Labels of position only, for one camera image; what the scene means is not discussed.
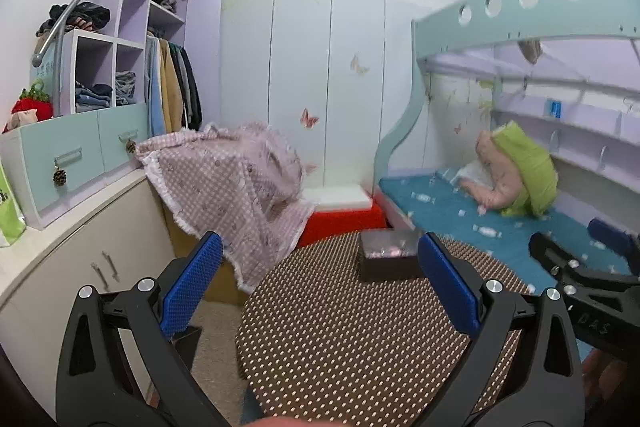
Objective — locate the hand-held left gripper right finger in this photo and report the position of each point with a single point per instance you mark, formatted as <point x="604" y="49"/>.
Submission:
<point x="447" y="284"/>

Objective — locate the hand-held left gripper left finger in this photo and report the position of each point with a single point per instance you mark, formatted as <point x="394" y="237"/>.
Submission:
<point x="192" y="282"/>

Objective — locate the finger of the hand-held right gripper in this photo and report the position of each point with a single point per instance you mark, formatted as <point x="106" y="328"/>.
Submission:
<point x="542" y="252"/>
<point x="610" y="237"/>

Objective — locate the dark metal box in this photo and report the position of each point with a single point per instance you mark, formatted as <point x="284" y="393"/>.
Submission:
<point x="390" y="269"/>

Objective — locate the person's right hand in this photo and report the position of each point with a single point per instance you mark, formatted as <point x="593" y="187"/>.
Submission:
<point x="602" y="382"/>

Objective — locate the person's left hand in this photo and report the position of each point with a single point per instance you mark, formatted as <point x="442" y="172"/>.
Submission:
<point x="285" y="422"/>

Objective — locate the cardboard box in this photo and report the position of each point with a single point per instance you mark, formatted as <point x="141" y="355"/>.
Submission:
<point x="220" y="282"/>

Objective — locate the teal patterned bed sheet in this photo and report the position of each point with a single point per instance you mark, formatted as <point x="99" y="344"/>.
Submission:
<point x="450" y="212"/>

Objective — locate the pink quilt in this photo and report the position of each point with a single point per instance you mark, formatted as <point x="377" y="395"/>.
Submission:
<point x="495" y="187"/>

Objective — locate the green quilt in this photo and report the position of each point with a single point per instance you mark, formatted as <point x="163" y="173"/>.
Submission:
<point x="530" y="172"/>

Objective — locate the pink checked blanket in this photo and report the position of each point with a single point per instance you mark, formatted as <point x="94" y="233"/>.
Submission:
<point x="225" y="187"/>

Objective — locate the white pillow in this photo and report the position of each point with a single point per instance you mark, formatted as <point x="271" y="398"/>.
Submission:
<point x="475" y="172"/>

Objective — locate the brown polka dot tablecloth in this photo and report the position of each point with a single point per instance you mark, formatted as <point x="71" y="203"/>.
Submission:
<point x="350" y="347"/>

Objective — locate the white cabinet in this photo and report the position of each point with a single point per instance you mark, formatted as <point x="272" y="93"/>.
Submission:
<point x="75" y="257"/>

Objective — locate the red storage box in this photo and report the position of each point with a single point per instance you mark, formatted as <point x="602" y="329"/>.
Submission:
<point x="345" y="219"/>

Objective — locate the small blue box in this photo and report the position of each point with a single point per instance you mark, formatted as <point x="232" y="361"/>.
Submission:
<point x="552" y="108"/>

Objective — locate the white board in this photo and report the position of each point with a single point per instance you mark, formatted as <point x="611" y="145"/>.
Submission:
<point x="335" y="197"/>

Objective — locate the pinecone ornament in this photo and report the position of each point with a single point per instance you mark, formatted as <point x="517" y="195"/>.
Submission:
<point x="131" y="147"/>
<point x="60" y="178"/>

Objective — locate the small butterfly sticker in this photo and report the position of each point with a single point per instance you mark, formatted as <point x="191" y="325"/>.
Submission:
<point x="457" y="128"/>

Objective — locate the tan hanging coat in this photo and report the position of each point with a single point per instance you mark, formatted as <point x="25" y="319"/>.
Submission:
<point x="172" y="97"/>

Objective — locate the light blue hanging garment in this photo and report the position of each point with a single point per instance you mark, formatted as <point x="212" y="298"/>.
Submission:
<point x="155" y="97"/>

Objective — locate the dark hanging jackets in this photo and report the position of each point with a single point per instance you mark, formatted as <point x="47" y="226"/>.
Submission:
<point x="192" y="92"/>

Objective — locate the green bag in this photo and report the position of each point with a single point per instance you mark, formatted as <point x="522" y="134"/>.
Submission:
<point x="10" y="217"/>

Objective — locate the teal drawer unit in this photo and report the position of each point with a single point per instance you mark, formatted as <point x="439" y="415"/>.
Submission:
<point x="30" y="167"/>

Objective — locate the pink butterfly sticker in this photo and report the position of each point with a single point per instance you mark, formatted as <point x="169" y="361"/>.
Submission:
<point x="308" y="119"/>

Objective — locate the hanging grey cloth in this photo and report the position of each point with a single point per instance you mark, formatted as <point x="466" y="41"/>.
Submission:
<point x="530" y="49"/>

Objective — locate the red strawberry plush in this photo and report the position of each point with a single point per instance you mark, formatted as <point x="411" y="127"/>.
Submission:
<point x="35" y="109"/>

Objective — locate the pale butterfly sticker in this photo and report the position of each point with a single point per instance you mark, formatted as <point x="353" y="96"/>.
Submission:
<point x="359" y="64"/>

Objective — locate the white wardrobe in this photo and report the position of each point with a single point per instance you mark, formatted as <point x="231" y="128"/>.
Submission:
<point x="300" y="57"/>

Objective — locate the grey metal handrail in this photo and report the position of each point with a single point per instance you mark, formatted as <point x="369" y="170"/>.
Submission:
<point x="57" y="72"/>

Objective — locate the lavender stair shelf unit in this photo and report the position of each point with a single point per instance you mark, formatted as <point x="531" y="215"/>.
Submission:
<point x="135" y="2"/>

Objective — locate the pile of dark clothes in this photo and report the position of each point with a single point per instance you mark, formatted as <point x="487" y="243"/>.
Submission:
<point x="85" y="14"/>

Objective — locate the lavender wall shelf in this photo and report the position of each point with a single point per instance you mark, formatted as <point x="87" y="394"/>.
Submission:
<point x="590" y="132"/>

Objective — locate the teal bunk bed frame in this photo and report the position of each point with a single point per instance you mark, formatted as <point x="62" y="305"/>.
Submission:
<point x="500" y="27"/>

